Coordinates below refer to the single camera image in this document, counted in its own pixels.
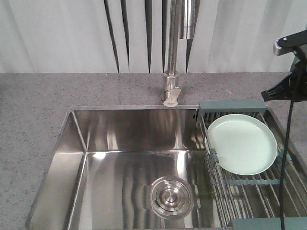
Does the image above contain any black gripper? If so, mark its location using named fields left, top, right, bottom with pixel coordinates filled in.
left=261, top=46, right=307, bottom=102

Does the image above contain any light green round plate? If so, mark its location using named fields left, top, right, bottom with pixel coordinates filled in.
left=208, top=114, right=278, bottom=176

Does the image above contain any grey-green dish drying rack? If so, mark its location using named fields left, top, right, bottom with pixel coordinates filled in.
left=196, top=100, right=307, bottom=230

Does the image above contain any stainless steel faucet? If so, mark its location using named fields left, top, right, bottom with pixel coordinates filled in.
left=163, top=0, right=197, bottom=107

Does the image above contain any round steel sink drain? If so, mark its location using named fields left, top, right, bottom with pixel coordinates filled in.
left=143, top=176, right=194, bottom=219

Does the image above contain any stainless steel sink basin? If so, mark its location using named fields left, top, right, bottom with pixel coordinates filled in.
left=26, top=105, right=231, bottom=230

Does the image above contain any white pleated curtain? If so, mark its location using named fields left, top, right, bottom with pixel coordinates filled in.
left=0, top=0, right=307, bottom=73

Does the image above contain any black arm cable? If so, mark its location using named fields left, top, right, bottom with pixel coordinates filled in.
left=279, top=98, right=295, bottom=230

